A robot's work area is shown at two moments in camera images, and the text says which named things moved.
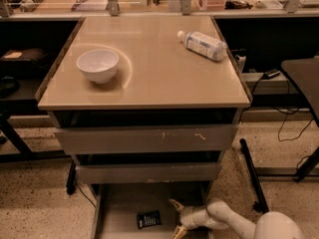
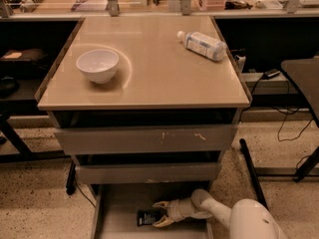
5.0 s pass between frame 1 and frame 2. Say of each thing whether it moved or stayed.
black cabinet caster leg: stayed
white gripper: moved
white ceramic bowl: stayed
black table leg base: stayed
